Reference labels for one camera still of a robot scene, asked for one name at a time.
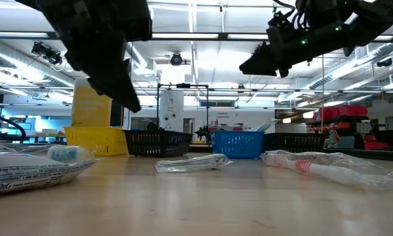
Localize black metal gantry frame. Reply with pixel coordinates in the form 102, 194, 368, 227
155, 83, 210, 132

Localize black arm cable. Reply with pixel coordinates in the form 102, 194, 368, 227
0, 78, 27, 142

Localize red storage bins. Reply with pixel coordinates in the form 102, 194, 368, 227
312, 104, 369, 121

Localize silver ventilation duct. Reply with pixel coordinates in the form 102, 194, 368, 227
309, 42, 393, 91
0, 45, 75, 88

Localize yellow plastic basket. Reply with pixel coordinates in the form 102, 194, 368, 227
64, 126, 129, 157

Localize blue plastic basket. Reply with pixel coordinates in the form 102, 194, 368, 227
211, 130, 265, 160

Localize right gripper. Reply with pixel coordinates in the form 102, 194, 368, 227
239, 24, 351, 79

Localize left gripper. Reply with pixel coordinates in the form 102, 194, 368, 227
38, 0, 142, 113

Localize black ceiling light fixture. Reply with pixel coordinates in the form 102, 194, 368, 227
31, 41, 63, 66

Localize red white toothbrush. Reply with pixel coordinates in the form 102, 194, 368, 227
260, 149, 393, 191

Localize black ceiling camera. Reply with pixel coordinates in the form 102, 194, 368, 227
169, 52, 184, 66

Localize black shelf rack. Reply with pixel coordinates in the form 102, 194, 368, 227
306, 114, 393, 151

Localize black plastic basket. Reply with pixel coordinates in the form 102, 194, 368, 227
123, 129, 194, 157
263, 132, 327, 154

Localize white blue toothpaste tube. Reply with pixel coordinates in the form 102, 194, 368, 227
0, 151, 99, 197

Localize wrapped blue toothbrush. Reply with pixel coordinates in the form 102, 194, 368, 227
0, 142, 96, 164

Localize white pillar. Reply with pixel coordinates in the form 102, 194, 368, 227
159, 90, 185, 132

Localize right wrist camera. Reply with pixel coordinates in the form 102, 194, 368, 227
267, 11, 294, 33

